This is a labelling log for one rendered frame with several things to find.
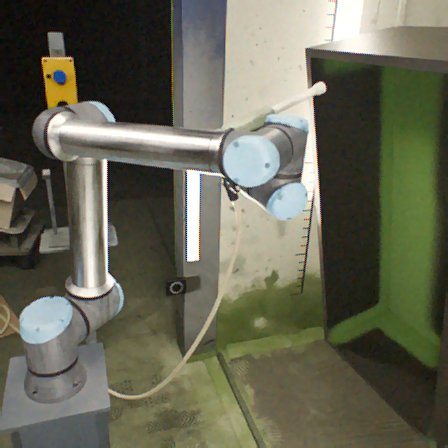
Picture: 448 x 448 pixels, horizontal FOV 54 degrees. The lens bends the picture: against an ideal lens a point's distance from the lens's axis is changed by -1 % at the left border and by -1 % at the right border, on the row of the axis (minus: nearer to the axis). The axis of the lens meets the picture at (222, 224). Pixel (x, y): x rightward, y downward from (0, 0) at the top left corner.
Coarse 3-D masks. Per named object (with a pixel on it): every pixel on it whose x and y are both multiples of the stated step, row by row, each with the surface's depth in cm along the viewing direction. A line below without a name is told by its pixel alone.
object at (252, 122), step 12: (300, 96) 124; (312, 96) 126; (264, 108) 122; (276, 108) 123; (288, 108) 124; (240, 120) 120; (252, 120) 119; (264, 120) 121; (228, 180) 125; (228, 192) 127
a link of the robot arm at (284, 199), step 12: (276, 180) 92; (288, 180) 92; (300, 180) 94; (252, 192) 99; (264, 192) 95; (276, 192) 92; (288, 192) 92; (300, 192) 93; (264, 204) 96; (276, 204) 92; (288, 204) 93; (300, 204) 95; (276, 216) 94; (288, 216) 95
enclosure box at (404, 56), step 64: (320, 64) 137; (384, 64) 105; (320, 128) 146; (384, 128) 157; (320, 192) 157; (384, 192) 170; (320, 256) 168; (384, 256) 184; (384, 320) 194; (384, 384) 165
